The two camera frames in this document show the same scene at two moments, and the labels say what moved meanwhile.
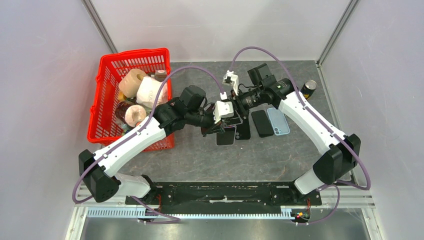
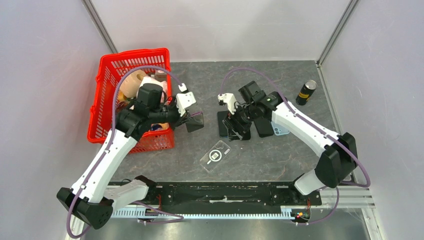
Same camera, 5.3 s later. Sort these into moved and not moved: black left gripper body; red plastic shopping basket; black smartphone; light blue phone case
Moved: black left gripper body
Not moved: light blue phone case; black smartphone; red plastic shopping basket
